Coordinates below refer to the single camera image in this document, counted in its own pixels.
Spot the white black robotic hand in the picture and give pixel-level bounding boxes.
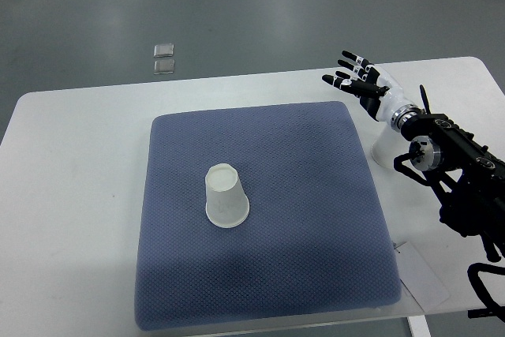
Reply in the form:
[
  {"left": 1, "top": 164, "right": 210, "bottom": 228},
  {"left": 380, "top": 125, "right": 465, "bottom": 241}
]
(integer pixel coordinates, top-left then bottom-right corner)
[{"left": 322, "top": 51, "right": 421, "bottom": 132}]

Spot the white paper cup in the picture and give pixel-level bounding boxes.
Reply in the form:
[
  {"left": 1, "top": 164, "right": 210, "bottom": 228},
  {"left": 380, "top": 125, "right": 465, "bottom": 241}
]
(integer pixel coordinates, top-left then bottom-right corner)
[
  {"left": 371, "top": 125, "right": 410, "bottom": 169},
  {"left": 205, "top": 163, "right": 249, "bottom": 229}
]

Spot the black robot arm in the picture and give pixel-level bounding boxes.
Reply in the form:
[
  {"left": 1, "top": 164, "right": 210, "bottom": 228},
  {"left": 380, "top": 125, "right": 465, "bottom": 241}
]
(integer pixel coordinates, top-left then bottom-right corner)
[{"left": 394, "top": 88, "right": 504, "bottom": 320}]

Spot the blue textured foam cushion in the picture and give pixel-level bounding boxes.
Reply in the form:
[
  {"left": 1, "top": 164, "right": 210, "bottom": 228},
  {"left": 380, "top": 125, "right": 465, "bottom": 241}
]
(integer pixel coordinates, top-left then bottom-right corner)
[{"left": 135, "top": 101, "right": 402, "bottom": 331}]

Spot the white paper cup on cushion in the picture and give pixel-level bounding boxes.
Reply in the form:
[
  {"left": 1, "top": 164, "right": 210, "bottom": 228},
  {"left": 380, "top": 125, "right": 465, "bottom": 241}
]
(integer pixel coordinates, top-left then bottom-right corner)
[{"left": 205, "top": 163, "right": 249, "bottom": 229}]

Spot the white paper tag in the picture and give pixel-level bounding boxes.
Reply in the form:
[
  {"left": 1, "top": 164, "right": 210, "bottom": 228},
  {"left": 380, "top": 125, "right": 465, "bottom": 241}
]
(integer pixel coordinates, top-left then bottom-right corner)
[{"left": 395, "top": 242, "right": 450, "bottom": 313}]

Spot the white table leg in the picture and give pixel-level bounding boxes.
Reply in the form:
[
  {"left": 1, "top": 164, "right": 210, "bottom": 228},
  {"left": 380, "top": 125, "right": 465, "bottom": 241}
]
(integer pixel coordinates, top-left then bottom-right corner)
[{"left": 407, "top": 315, "right": 431, "bottom": 337}]

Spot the upper clear floor plate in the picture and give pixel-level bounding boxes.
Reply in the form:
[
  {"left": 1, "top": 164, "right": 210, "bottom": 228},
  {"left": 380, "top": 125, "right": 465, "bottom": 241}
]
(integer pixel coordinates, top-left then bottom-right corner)
[{"left": 153, "top": 43, "right": 174, "bottom": 58}]

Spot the black bracket at table edge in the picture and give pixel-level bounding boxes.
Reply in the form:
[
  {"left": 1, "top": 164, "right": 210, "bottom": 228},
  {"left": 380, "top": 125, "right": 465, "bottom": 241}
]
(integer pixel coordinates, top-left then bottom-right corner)
[{"left": 467, "top": 309, "right": 504, "bottom": 321}]

